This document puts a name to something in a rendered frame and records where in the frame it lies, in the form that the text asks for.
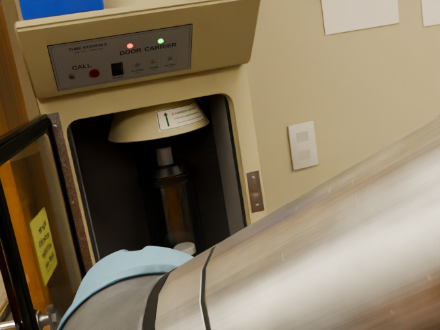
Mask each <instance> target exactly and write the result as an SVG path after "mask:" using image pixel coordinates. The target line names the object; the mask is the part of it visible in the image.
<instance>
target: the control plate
mask: <svg viewBox="0 0 440 330"><path fill-rule="evenodd" d="M192 36H193V24H187V25H182V26H174V27H165V28H160V29H152V30H147V31H139V32H134V33H126V34H121V35H113V36H108V37H100V38H95V39H87V40H82V41H73V42H69V43H61V44H56V45H48V46H47V48H48V53H49V56H50V61H51V64H52V69H53V72H54V77H55V80H56V85H57V88H58V91H63V90H71V89H75V88H82V87H86V86H94V85H98V84H105V83H112V82H117V81H124V80H128V79H135V78H140V77H147V76H151V75H158V74H163V73H170V72H174V71H181V70H186V69H190V68H191V49H192ZM159 38H163V39H164V42H163V43H162V44H158V43H157V40H158V39H159ZM128 43H133V44H134V47H133V48H130V49H129V48H126V45H127V44H128ZM169 57H173V58H174V60H173V62H172V63H170V62H168V58H169ZM152 60H157V64H156V65H153V64H151V61H152ZM119 62H122V64H123V71H124V74H123V75H117V76H112V70H111V64H115V63H119ZM137 62H138V63H140V67H139V68H136V67H134V64H135V63H137ZM93 69H97V70H98V71H99V72H100V75H99V76H98V77H95V78H93V77H91V76H90V75H89V72H90V71H91V70H93ZM70 74H75V75H76V78H75V79H69V77H68V76H69V75H70Z"/></svg>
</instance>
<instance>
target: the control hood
mask: <svg viewBox="0 0 440 330"><path fill-rule="evenodd" d="M260 3H261V0H169V1H161V2H156V3H146V4H141V5H132V6H127V7H118V8H113V9H104V10H95V11H90V12H81V13H76V14H66V15H61V16H53V17H48V18H38V19H33V20H24V21H19V22H16V24H14V30H15V33H16V36H17V39H18V43H19V45H20V50H21V52H22V56H23V59H24V62H25V65H26V69H27V73H28V75H29V79H30V82H31V85H32V89H33V92H34V94H35V97H36V98H38V100H39V99H43V98H51V97H55V96H62V95H66V94H74V93H77V92H85V91H89V90H96V89H101V88H108V87H112V86H119V85H124V84H130V83H138V82H142V81H149V80H153V79H161V78H164V77H172V76H176V75H183V74H188V73H195V72H199V71H206V70H211V69H217V68H222V67H229V66H233V65H240V64H248V62H249V61H250V59H251V52H252V48H253V41H254V36H255V30H256V25H257V19H258V14H259V7H260ZM187 24H192V49H191V68H190V69H186V70H181V71H174V72H170V73H163V74H158V75H151V76H147V77H140V78H135V79H128V80H124V81H117V82H109V83H105V84H98V85H94V86H86V87H82V88H75V89H71V90H63V91H58V88H57V85H56V80H55V77H54V72H53V69H52V64H51V61H50V56H49V53H48V48H47V46H48V45H56V44H61V43H69V42H73V41H82V40H87V39H95V38H100V37H108V36H113V35H121V34H126V33H134V32H139V31H147V30H152V29H160V28H168V27H174V26H182V25H187Z"/></svg>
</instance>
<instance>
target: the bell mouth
mask: <svg viewBox="0 0 440 330"><path fill-rule="evenodd" d="M209 123H210V122H209V120H208V118H207V117H206V116H205V114H204V112H203V110H202V109H201V108H200V106H199V105H198V103H197V102H196V100H195V99H194V98H192V99H187V100H181V101H175V102H170V103H164V104H160V105H153V106H149V107H142V108H139V109H132V110H127V111H121V112H117V113H114V114H113V120H112V123H111V128H110V132H109V137H108V140H109V141H111V142H115V143H130V142H138V141H148V140H153V139H160V138H167V137H171V136H176V135H179V134H184V133H187V132H192V131H194V130H197V129H200V128H203V127H205V126H207V125H208V124H209Z"/></svg>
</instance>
